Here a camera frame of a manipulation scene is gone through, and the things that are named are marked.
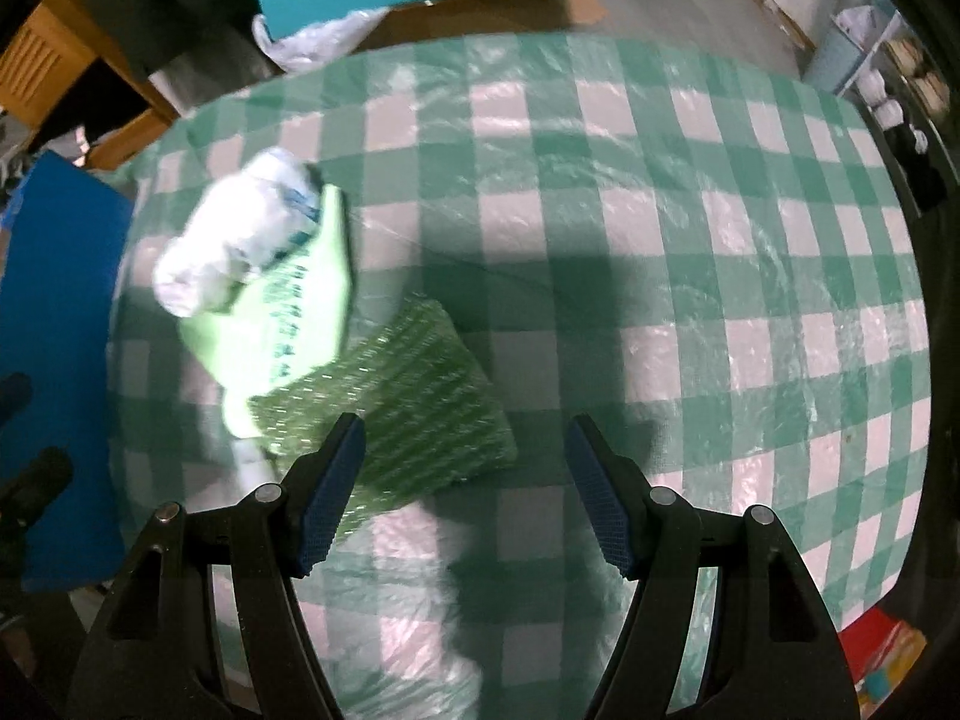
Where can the black hanging jacket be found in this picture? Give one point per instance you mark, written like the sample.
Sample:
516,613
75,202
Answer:
157,0

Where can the bubble wrap pouch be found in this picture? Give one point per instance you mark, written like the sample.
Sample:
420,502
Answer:
427,405

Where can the shoe rack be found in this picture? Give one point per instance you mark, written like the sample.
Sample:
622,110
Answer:
885,75

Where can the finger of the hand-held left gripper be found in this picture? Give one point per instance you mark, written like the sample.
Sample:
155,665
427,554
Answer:
37,476
13,399

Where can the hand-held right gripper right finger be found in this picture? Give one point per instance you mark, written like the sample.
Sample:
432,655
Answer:
601,511

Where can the blue cardboard box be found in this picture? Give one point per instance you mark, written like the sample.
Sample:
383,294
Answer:
60,330

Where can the white tissue pack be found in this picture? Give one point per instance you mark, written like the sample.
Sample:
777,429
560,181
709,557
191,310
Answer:
225,240

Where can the beige shoes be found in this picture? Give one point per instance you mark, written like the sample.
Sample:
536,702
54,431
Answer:
919,67

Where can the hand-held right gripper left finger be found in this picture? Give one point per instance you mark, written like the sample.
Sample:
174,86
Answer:
330,496

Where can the white plastic bag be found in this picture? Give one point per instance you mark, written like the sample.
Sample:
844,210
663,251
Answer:
322,41

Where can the brown cardboard box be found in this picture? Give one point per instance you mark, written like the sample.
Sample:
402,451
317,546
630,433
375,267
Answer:
480,19

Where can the green checkered tablecloth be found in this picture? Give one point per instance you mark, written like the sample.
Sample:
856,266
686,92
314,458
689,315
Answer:
675,277

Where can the red and yellow packet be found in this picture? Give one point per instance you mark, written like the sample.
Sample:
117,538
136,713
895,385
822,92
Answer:
885,652

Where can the light green wipes pack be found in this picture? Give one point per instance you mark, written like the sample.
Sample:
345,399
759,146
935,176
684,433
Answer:
300,322

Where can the white shoes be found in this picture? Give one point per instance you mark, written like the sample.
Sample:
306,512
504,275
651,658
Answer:
885,101

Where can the wooden louvered wardrobe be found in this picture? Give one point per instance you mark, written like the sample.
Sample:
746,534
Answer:
45,60

